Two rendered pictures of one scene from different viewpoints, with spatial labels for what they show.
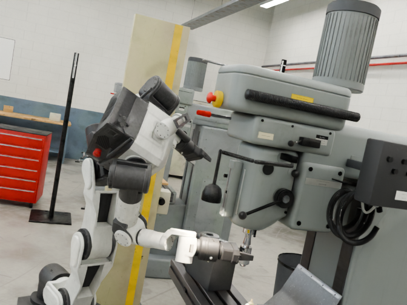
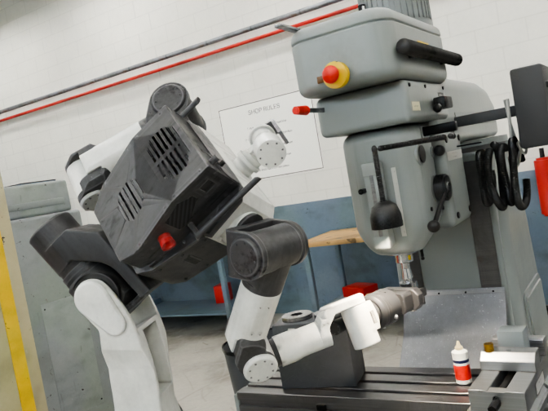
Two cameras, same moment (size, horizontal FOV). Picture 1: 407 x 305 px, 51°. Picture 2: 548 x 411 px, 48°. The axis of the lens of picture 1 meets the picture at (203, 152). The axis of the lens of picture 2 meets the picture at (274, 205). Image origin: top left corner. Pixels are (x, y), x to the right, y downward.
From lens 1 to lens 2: 1.15 m
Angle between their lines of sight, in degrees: 38
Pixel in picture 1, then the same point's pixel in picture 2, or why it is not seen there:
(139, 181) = (296, 243)
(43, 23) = not seen: outside the picture
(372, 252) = (508, 219)
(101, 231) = (165, 399)
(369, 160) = (527, 94)
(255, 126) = (406, 95)
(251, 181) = (411, 179)
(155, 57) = not seen: outside the picture
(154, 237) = (307, 336)
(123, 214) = (262, 322)
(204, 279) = (339, 374)
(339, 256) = (475, 244)
